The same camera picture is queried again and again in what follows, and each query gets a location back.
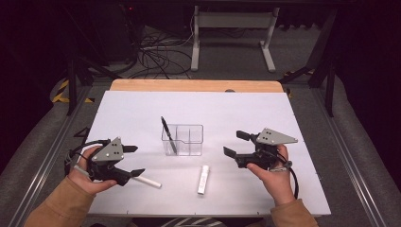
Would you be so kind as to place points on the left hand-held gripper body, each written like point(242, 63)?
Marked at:
point(108, 153)

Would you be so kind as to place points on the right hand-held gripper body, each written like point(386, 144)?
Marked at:
point(274, 137)

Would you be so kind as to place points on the slim white pen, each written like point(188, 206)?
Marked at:
point(149, 183)

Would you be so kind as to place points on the thick white marker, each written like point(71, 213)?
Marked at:
point(203, 179)

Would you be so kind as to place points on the clear plastic organizer box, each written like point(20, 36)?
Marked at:
point(189, 148)

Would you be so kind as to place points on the black pen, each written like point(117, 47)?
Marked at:
point(168, 134)

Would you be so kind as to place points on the person's left hand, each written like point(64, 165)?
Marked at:
point(83, 181)

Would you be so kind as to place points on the person's right hand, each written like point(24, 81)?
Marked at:
point(279, 183)

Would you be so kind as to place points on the black metal stand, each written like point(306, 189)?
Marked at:
point(72, 85)
point(329, 91)

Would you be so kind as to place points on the person's striped clothing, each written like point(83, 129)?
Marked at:
point(192, 222)

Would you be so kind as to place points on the yellow black hazard tape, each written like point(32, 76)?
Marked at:
point(60, 94)

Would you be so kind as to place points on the black equipment box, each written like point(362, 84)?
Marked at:
point(116, 34)

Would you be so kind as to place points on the metal floor rail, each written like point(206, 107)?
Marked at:
point(41, 170)
point(350, 157)

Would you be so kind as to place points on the white desk frame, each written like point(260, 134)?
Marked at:
point(233, 20)

